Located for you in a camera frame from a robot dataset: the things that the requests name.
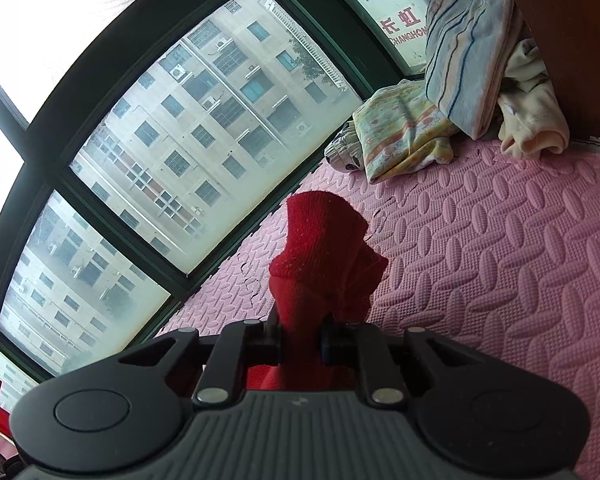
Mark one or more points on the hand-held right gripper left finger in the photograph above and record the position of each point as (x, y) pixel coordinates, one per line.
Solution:
(270, 341)

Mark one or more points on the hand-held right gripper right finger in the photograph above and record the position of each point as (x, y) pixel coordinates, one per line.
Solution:
(334, 344)

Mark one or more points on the red knit garment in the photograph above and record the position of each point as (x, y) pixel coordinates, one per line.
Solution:
(325, 255)

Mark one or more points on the pink foam floor mat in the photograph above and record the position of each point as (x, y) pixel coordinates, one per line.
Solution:
(480, 270)

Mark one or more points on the white spotted cloth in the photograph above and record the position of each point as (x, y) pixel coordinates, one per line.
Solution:
(344, 152)

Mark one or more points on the yellow patterned cloth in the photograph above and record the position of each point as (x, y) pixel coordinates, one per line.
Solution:
(405, 132)

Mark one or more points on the cream white garment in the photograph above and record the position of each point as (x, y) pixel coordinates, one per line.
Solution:
(530, 110)

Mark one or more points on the striped light blue shirt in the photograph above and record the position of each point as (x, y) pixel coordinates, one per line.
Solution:
(472, 45)

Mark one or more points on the window sticker with cartoon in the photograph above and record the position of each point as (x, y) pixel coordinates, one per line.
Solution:
(382, 0)

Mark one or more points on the brown wooden furniture panel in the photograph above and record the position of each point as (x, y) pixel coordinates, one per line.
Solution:
(565, 25)

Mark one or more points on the dark green window frame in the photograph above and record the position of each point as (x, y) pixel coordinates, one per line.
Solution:
(130, 125)

